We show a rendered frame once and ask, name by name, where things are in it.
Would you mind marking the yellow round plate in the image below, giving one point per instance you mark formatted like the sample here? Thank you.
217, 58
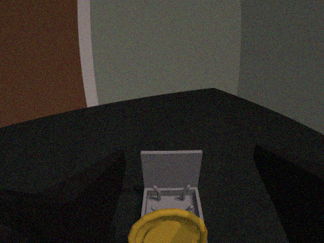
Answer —
170, 225

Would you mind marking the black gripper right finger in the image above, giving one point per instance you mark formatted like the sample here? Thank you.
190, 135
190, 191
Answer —
296, 187

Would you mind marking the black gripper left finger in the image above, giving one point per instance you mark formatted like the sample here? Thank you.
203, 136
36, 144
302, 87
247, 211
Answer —
77, 210

